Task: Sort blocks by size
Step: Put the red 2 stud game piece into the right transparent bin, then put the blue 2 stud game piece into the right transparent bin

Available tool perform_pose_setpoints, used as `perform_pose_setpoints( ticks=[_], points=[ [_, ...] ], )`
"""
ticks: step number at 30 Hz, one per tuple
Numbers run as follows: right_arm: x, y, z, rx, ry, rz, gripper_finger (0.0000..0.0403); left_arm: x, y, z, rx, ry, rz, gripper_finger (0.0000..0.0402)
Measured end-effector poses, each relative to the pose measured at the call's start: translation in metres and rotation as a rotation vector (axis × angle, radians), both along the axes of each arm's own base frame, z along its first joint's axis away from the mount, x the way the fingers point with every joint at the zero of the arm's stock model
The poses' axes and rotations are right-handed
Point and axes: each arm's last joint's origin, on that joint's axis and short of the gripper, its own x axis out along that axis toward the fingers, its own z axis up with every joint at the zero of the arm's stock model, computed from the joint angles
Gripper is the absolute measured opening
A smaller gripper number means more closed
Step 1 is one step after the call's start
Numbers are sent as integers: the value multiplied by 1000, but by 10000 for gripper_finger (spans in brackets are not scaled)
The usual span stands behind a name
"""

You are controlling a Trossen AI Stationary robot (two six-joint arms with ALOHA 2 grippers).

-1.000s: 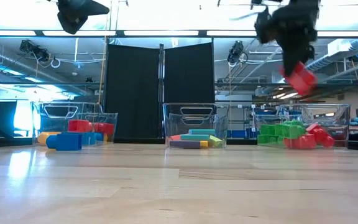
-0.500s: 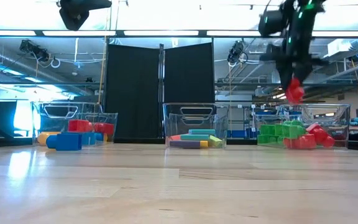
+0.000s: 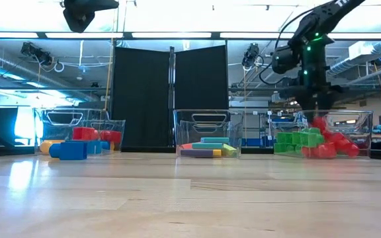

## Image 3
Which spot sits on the lime green slim toy block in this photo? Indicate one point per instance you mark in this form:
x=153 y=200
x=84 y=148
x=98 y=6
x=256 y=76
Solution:
x=229 y=150

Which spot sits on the blue chunky toy block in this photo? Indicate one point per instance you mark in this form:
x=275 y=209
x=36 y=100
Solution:
x=106 y=145
x=73 y=151
x=94 y=147

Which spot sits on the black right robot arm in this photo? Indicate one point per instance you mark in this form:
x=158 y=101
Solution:
x=319 y=20

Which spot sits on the silver ventilation duct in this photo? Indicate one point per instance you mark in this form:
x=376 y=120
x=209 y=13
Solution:
x=339 y=67

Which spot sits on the grey ceiling pipe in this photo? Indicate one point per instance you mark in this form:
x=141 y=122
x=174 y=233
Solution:
x=12 y=64

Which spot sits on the clear plastic bin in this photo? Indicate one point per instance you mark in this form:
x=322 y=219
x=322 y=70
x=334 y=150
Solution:
x=362 y=125
x=117 y=125
x=233 y=132

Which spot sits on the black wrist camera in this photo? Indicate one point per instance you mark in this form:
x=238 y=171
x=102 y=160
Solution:
x=284 y=59

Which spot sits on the black folding divider screen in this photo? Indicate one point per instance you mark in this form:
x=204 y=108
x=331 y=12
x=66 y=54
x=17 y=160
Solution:
x=141 y=99

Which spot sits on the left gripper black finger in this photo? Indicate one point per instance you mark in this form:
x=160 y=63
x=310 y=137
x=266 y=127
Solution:
x=78 y=21

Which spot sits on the yellow slim toy block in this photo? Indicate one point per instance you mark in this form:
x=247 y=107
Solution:
x=217 y=153

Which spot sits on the purple slim toy block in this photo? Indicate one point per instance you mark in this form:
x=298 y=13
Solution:
x=197 y=152

